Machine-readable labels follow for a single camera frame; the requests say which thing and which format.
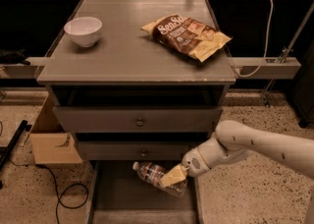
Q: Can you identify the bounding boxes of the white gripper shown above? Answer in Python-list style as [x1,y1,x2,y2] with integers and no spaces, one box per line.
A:
[160,147,210,188]

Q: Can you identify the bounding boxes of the clear plastic water bottle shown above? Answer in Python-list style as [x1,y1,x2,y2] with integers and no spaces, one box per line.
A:
[132,161,187,197]

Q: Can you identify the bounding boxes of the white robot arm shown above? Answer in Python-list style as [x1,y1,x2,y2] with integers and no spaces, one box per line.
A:
[181,120,314,224]

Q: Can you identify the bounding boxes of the grey middle drawer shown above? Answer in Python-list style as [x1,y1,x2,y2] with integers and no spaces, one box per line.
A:
[77,141,199,161]

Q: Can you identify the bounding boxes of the round top drawer knob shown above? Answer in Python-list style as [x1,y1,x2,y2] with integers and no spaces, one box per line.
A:
[135,118,144,127]

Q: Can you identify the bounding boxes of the grey open bottom drawer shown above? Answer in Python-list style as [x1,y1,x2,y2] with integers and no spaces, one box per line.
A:
[84,161,204,224]

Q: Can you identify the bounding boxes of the grey drawer cabinet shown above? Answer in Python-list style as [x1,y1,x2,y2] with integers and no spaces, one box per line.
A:
[36,0,236,224]

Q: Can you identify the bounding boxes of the grey top drawer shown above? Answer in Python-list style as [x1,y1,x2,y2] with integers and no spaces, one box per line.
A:
[53,106,222,133]

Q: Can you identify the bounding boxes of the cardboard box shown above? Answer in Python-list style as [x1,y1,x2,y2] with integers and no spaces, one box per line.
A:
[29,96,82,165]

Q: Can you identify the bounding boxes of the brown yellow chip bag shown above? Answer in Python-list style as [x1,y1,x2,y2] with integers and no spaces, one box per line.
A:
[141,14,231,62]

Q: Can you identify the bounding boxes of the white ceramic bowl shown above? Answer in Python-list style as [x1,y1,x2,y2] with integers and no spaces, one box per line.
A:
[64,17,102,47]

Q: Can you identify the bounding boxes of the black metal stand leg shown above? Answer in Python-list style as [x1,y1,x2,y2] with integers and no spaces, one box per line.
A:
[0,120,31,190]

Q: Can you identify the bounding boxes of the white hanging cable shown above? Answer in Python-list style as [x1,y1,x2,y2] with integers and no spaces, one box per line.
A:
[234,0,275,79]

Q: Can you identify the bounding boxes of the black object on rail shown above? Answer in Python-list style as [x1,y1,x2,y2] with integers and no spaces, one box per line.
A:
[0,49,30,66]

